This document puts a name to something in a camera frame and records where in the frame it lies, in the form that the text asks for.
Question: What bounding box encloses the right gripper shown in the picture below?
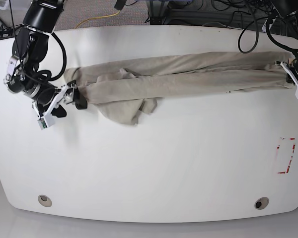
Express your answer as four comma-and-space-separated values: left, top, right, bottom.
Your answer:
32, 80, 87, 118

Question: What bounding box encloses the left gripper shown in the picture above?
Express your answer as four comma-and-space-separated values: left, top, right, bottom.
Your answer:
275, 59, 298, 88

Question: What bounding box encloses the beige T-shirt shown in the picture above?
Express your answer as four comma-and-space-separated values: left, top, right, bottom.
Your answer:
64, 52, 292, 125

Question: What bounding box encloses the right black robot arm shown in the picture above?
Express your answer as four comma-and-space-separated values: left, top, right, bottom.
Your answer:
5, 0, 87, 119

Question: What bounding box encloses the white power strip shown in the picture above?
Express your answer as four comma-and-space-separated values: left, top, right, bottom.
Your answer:
262, 18, 275, 33

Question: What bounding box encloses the red tape rectangle marking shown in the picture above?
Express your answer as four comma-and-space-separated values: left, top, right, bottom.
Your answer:
275, 137, 296, 175

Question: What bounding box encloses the black tripod stand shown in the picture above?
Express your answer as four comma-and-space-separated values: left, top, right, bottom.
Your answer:
0, 9, 22, 40

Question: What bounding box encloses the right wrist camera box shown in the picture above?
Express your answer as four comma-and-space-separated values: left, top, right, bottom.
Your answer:
37, 115, 55, 130

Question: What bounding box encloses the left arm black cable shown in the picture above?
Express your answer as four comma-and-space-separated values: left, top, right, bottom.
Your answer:
237, 0, 298, 55

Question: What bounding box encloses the left table cable grommet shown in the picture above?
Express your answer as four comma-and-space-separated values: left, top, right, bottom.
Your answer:
38, 195, 52, 207

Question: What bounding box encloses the table cable grommet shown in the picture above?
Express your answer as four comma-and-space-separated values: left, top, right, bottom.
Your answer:
38, 195, 52, 207
254, 197, 269, 210

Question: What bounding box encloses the yellow cable on floor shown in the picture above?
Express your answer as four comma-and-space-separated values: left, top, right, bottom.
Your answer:
76, 9, 120, 29

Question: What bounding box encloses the right table cable grommet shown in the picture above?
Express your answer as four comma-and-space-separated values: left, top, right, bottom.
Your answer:
254, 197, 269, 210

